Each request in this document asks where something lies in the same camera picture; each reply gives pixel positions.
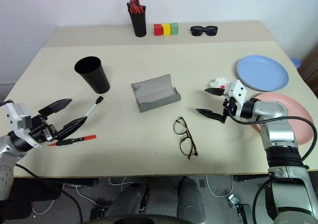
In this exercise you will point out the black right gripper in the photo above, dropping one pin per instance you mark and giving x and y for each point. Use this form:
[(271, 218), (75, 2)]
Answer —
[(229, 107)]

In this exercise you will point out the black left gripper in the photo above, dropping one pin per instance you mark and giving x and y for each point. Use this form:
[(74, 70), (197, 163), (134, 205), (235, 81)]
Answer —
[(41, 129)]

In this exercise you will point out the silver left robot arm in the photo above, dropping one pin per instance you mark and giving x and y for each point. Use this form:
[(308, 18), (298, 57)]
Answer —
[(5, 174)]

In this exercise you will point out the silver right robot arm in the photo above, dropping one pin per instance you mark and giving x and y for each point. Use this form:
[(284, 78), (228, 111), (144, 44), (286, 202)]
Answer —
[(278, 134)]

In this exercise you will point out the dark rounded robot base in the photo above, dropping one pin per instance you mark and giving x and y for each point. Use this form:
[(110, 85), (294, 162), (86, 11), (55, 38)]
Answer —
[(136, 220)]

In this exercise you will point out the crumpled white paper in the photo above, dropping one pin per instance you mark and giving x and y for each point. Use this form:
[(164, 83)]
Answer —
[(219, 81)]

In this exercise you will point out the black marker with red cap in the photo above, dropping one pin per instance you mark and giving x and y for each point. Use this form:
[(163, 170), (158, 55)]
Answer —
[(74, 140)]

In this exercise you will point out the white marker with black cap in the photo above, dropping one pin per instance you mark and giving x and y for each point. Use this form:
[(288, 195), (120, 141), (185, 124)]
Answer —
[(92, 108)]

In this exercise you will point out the empty black cup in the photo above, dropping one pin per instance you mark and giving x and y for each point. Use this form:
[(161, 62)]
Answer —
[(95, 77)]

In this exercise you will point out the tortoiseshell eyeglasses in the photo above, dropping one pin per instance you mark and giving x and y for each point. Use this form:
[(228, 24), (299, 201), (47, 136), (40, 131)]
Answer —
[(193, 148)]

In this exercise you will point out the blue plate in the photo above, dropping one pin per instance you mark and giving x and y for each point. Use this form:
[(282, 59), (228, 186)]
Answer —
[(261, 71)]

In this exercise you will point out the open grey glasses case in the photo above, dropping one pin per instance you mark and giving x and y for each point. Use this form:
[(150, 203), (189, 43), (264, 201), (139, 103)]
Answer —
[(155, 92)]

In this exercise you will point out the black sunglasses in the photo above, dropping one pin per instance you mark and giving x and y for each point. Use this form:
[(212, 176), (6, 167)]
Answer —
[(197, 31)]

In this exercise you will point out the green wooden block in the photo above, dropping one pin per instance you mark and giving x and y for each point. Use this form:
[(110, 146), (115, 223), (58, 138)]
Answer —
[(174, 28)]

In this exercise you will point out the pink plate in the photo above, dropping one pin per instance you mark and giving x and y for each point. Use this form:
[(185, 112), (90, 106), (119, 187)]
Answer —
[(298, 109)]

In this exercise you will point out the yellow wooden block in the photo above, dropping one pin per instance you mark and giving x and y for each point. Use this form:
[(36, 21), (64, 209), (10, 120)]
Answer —
[(166, 29)]

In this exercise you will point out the red wooden block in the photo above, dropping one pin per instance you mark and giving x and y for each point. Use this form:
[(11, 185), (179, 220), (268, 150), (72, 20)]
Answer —
[(157, 30)]

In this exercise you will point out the blue round container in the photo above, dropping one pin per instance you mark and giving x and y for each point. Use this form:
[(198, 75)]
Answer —
[(296, 63)]

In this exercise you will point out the dark rounded robot leg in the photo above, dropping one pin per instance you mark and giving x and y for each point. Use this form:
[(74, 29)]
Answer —
[(129, 196), (190, 199)]

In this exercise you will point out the brown wooden furniture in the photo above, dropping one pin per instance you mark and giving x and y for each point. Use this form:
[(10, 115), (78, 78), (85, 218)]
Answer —
[(310, 70)]

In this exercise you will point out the black pen holder cup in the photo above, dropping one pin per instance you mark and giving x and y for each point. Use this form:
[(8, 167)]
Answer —
[(138, 24)]

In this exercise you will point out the red and black marker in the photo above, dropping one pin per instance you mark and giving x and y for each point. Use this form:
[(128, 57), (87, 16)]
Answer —
[(131, 7), (141, 8)]

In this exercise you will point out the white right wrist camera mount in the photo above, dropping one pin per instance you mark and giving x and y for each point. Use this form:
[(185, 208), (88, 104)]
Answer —
[(236, 88)]

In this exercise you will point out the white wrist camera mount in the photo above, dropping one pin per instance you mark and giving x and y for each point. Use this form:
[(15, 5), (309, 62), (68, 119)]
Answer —
[(236, 88), (21, 121)]

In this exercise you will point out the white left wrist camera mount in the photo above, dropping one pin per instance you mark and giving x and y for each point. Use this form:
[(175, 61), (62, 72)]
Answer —
[(21, 121)]

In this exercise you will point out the metal caster bracket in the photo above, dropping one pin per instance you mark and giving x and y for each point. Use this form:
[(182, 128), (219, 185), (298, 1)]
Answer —
[(233, 201)]

